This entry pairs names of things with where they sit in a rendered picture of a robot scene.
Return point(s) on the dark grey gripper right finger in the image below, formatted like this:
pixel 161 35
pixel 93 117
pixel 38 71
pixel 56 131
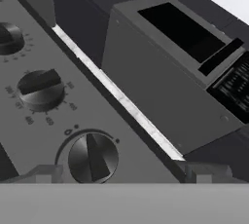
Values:
pixel 207 173

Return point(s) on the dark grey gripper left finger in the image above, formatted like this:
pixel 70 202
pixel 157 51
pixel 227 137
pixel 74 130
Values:
pixel 48 173

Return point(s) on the black stove knob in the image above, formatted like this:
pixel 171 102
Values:
pixel 40 91
pixel 9 39
pixel 92 158

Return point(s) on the grey stove control panel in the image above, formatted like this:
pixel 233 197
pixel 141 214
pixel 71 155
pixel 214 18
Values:
pixel 97 117

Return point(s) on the grey toaster with black slot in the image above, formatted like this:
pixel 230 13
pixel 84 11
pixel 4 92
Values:
pixel 155 82

